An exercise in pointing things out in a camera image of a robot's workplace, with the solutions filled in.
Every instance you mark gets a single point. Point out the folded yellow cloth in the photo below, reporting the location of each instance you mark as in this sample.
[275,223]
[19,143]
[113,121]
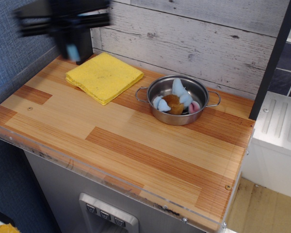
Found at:
[104,77]

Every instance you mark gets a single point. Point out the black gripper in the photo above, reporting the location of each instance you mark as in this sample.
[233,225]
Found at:
[62,16]

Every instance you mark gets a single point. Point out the dark right shelf post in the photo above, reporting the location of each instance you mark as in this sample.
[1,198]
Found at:
[271,66]

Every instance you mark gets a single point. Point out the yellow object at corner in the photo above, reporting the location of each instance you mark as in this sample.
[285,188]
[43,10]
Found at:
[8,228]

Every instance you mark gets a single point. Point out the light blue dish brush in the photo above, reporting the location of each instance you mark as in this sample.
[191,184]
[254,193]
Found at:
[73,52]

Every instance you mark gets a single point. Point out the white ribbed cabinet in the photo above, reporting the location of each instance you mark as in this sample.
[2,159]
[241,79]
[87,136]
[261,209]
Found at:
[268,159]

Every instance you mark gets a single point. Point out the clear acrylic table edge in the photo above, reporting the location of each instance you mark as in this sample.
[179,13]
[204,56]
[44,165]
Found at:
[154,165]

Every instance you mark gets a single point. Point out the small steel pot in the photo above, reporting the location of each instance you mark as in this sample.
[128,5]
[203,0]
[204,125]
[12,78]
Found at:
[163,86]

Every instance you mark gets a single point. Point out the grey cabinet with buttons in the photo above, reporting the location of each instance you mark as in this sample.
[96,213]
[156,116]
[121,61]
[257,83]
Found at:
[131,199]

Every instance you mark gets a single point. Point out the blue plush toy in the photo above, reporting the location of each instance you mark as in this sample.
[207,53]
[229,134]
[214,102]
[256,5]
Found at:
[179,102]

